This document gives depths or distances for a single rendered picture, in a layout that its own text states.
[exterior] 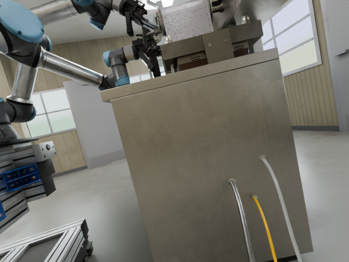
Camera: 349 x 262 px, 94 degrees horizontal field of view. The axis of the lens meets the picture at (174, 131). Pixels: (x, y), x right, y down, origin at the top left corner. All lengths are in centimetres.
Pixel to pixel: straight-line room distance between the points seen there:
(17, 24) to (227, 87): 69
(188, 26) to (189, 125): 54
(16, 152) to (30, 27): 59
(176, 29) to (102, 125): 375
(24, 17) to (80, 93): 394
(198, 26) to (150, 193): 82
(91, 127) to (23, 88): 336
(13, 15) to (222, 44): 67
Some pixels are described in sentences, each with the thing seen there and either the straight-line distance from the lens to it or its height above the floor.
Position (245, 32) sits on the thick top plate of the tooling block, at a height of 100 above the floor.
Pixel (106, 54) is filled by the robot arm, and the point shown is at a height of 112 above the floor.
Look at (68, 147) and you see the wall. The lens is 476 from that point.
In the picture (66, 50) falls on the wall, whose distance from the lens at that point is 507.
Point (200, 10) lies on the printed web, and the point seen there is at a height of 123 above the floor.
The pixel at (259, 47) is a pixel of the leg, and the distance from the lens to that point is 118.
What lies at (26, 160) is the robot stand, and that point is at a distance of 108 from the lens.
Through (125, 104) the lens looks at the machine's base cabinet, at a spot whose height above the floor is 83.
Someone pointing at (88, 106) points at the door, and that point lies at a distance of 457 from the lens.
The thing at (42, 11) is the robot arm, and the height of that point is 134.
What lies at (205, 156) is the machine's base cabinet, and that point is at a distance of 63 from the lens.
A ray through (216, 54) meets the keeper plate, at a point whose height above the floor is 94.
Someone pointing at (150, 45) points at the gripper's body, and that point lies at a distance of 92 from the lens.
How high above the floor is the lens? 74
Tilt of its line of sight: 5 degrees down
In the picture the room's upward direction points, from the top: 13 degrees counter-clockwise
